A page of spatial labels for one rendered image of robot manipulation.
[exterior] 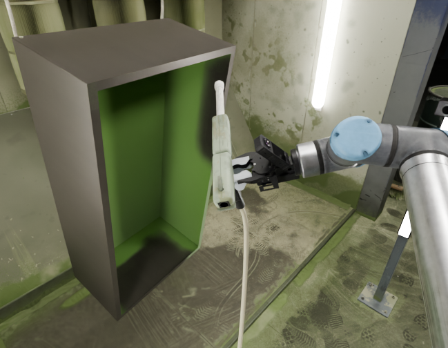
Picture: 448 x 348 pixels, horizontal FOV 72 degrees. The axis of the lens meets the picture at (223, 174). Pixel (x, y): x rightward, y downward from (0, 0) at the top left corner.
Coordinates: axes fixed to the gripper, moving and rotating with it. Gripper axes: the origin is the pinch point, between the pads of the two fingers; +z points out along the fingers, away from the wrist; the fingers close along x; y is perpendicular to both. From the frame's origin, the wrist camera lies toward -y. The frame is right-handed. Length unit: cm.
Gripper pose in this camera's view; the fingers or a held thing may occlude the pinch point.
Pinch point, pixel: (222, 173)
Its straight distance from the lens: 83.1
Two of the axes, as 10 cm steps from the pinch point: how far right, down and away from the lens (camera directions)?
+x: -0.6, -7.8, 6.2
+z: -9.6, 2.2, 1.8
